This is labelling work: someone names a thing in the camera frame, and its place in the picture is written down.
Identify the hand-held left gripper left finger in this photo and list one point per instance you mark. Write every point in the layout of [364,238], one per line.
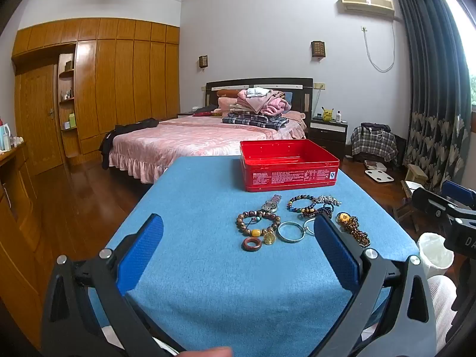
[143,249]

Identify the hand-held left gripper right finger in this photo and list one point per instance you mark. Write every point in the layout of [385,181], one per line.
[334,253]

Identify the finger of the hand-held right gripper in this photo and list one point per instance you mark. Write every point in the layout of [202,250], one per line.
[431,202]
[461,193]

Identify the silver bangle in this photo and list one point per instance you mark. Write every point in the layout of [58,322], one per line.
[282,236]

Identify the gold round pendant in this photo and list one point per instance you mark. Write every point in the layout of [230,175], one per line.
[269,238]

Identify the silver metal wristwatch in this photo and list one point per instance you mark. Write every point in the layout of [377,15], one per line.
[270,203]

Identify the red tin box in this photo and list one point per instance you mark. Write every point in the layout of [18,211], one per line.
[290,173]

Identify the person's left hand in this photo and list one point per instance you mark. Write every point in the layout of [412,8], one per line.
[208,352]

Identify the white flat box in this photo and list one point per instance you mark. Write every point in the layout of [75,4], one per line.
[411,187]

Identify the white trash bin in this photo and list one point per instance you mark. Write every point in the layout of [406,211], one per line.
[433,249]

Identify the small wooden stool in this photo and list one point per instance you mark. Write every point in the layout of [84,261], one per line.
[415,173]

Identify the white bathroom scale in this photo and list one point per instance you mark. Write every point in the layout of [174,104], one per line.
[377,175]

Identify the plaid bag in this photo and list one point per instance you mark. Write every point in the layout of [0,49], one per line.
[373,141]

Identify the dark green patterned curtain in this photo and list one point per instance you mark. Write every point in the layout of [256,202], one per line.
[431,81]

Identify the bed with pink cover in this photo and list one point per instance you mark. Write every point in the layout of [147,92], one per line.
[193,141]

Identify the dark nightstand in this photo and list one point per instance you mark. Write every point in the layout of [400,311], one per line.
[329,134]

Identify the black jacket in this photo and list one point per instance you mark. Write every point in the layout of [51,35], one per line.
[130,126]

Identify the white bottle black cap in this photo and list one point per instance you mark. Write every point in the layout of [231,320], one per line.
[339,117]

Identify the wooden side cabinet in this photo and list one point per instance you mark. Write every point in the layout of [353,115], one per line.
[15,230]

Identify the yellow plush toy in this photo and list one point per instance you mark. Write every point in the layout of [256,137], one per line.
[327,114]

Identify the dark red cloth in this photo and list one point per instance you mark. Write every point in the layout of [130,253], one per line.
[204,111]

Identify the folded plaid blanket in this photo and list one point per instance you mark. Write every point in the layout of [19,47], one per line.
[253,121]

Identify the pile of pink clothes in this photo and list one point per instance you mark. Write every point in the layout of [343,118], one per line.
[267,104]

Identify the wooden door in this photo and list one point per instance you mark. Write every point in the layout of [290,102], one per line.
[37,119]

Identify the wooden wardrobe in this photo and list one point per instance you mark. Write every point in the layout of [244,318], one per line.
[122,81]

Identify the dark wooden headboard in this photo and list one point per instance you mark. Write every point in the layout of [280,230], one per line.
[293,85]

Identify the blue plastic bottle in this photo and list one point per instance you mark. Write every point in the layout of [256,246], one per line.
[4,139]

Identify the beige air conditioner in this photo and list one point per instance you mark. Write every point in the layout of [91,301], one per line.
[366,3]

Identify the large wall lamp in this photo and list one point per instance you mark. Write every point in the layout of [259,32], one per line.
[318,49]

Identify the small wall lamp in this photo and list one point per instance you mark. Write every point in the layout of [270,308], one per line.
[203,61]

